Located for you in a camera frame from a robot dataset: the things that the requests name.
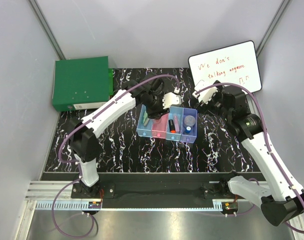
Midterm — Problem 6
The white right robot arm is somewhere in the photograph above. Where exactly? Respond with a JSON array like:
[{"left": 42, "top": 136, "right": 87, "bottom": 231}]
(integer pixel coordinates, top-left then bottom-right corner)
[{"left": 193, "top": 81, "right": 304, "bottom": 226}]

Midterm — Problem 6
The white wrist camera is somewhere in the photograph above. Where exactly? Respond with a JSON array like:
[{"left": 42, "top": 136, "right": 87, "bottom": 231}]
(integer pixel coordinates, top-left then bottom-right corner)
[
  {"left": 192, "top": 80, "right": 218, "bottom": 104},
  {"left": 162, "top": 92, "right": 181, "bottom": 109}
]

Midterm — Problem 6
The purple drawer bin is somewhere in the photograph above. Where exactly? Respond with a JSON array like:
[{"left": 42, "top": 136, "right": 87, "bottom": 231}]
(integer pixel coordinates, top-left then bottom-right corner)
[{"left": 180, "top": 108, "right": 197, "bottom": 143}]

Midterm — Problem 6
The lilac highlighter pen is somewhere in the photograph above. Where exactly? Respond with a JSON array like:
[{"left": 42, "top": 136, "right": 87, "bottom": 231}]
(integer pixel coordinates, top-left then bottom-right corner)
[{"left": 173, "top": 114, "right": 180, "bottom": 133}]

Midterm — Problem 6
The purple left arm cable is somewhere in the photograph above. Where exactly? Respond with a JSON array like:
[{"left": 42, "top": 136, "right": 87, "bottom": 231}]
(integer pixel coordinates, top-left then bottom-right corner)
[{"left": 50, "top": 73, "right": 181, "bottom": 238}]

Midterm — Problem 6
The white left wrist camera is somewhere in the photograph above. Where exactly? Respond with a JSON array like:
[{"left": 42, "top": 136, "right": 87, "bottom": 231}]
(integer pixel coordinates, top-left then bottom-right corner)
[{"left": 162, "top": 92, "right": 181, "bottom": 109}]

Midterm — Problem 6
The aluminium front rail frame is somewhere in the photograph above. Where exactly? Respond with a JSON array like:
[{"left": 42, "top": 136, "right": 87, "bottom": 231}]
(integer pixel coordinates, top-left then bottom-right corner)
[{"left": 15, "top": 97, "right": 304, "bottom": 240}]

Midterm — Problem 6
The sky blue drawer bin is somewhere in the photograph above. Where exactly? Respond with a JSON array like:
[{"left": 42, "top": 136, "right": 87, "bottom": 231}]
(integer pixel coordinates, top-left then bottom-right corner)
[{"left": 166, "top": 106, "right": 183, "bottom": 142}]

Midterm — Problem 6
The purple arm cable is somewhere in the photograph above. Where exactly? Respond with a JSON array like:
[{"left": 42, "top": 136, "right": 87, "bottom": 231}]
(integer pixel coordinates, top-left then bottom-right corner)
[
  {"left": 50, "top": 73, "right": 181, "bottom": 238},
  {"left": 192, "top": 83, "right": 304, "bottom": 234}
]

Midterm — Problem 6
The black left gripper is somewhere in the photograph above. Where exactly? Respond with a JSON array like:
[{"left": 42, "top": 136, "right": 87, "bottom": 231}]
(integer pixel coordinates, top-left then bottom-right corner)
[{"left": 144, "top": 92, "right": 170, "bottom": 119}]

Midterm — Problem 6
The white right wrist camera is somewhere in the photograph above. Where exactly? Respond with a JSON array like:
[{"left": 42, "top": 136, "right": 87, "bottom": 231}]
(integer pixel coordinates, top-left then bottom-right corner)
[{"left": 192, "top": 80, "right": 218, "bottom": 104}]

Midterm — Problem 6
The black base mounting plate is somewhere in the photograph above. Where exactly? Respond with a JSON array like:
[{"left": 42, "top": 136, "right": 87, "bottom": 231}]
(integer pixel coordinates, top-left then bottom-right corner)
[{"left": 71, "top": 173, "right": 236, "bottom": 210}]

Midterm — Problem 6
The colourful pink-capped tube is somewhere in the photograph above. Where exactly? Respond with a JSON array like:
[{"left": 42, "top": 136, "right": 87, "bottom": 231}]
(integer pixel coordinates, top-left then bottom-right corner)
[{"left": 154, "top": 114, "right": 167, "bottom": 125}]

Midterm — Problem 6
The green transparent highlighter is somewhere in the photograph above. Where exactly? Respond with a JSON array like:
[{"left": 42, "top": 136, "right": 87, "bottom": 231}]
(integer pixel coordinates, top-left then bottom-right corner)
[{"left": 142, "top": 111, "right": 148, "bottom": 125}]

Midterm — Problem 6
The green ring binder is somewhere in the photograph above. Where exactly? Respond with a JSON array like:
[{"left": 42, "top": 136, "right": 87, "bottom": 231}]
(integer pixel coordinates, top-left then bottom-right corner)
[{"left": 52, "top": 56, "right": 113, "bottom": 112}]

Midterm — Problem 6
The black orange-capped marker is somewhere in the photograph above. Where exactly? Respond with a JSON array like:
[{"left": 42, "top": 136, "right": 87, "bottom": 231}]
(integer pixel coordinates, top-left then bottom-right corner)
[{"left": 168, "top": 119, "right": 176, "bottom": 133}]

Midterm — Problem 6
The light blue drawer bin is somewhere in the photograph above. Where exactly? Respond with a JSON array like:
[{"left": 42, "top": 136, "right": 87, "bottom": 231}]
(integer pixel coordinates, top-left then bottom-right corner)
[{"left": 136, "top": 105, "right": 153, "bottom": 138}]

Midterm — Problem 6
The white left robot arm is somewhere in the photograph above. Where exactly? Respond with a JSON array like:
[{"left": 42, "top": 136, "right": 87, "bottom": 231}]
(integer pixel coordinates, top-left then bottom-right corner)
[{"left": 66, "top": 74, "right": 169, "bottom": 198}]

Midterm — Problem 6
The clear jar of bands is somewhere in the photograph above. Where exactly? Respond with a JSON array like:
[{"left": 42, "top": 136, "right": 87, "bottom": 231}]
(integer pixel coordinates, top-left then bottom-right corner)
[{"left": 184, "top": 115, "right": 196, "bottom": 127}]

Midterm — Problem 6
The blue and grey bottle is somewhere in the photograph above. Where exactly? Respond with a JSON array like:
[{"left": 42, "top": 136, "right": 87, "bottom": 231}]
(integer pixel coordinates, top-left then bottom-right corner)
[{"left": 185, "top": 126, "right": 192, "bottom": 134}]

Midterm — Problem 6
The black marble pattern mat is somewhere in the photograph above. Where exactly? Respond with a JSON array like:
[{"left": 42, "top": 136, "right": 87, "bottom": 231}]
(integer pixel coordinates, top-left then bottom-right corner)
[{"left": 44, "top": 68, "right": 260, "bottom": 174}]

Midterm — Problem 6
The pink drawer bin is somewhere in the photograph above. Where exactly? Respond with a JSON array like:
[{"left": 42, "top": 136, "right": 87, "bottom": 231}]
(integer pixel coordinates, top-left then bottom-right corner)
[{"left": 151, "top": 114, "right": 168, "bottom": 139}]

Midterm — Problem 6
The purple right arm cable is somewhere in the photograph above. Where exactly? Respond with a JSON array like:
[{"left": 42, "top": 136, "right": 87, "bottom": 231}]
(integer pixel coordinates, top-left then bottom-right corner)
[{"left": 192, "top": 83, "right": 304, "bottom": 234}]

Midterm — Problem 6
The white dry-erase board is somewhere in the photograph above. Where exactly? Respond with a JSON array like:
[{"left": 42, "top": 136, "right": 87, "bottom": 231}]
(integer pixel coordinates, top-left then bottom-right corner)
[{"left": 188, "top": 40, "right": 262, "bottom": 93}]

